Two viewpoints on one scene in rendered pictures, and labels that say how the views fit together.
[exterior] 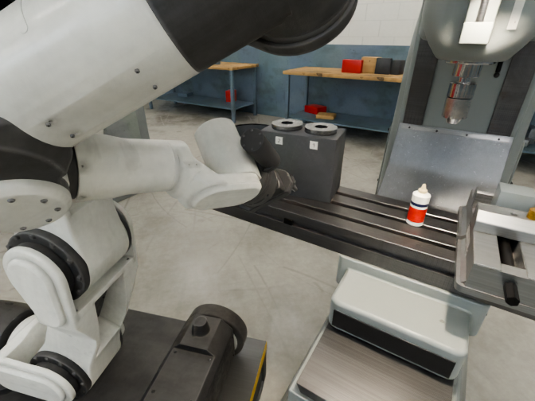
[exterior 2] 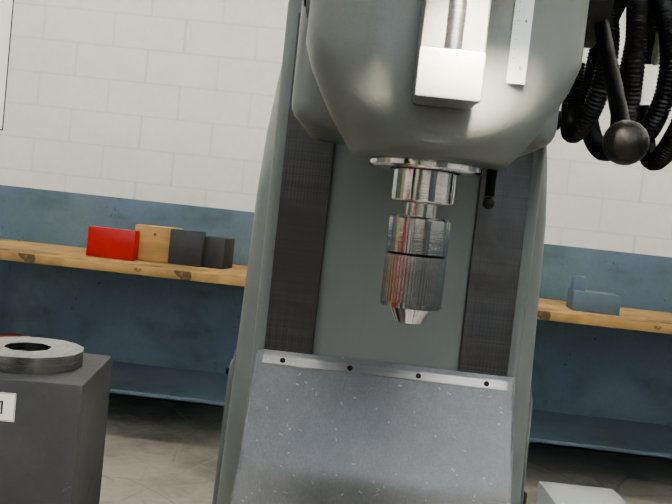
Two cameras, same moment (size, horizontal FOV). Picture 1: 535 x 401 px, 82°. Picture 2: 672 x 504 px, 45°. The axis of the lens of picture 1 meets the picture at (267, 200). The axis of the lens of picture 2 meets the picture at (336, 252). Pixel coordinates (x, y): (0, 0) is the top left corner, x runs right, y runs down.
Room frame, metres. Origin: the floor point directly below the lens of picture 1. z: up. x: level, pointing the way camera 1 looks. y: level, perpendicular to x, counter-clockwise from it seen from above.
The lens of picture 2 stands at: (0.15, -0.03, 1.27)
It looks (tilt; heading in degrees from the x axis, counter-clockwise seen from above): 3 degrees down; 330
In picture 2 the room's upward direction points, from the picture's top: 6 degrees clockwise
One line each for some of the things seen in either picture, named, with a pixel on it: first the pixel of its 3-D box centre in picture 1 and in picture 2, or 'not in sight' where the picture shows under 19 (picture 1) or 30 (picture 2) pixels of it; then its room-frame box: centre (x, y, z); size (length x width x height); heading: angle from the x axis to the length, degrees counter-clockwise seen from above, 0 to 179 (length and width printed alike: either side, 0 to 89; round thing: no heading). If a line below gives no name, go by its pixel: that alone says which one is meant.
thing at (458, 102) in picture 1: (458, 102); (414, 268); (0.65, -0.39, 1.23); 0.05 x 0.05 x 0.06
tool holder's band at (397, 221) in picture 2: (462, 84); (419, 223); (0.65, -0.39, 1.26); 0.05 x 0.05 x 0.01
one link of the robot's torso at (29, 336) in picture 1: (64, 347); not in sight; (0.49, 0.50, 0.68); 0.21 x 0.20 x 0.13; 76
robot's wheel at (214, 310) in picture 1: (216, 331); not in sight; (0.69, 0.17, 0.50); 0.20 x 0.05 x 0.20; 76
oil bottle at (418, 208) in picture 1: (419, 204); not in sight; (0.67, -0.38, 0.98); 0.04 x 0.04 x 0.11
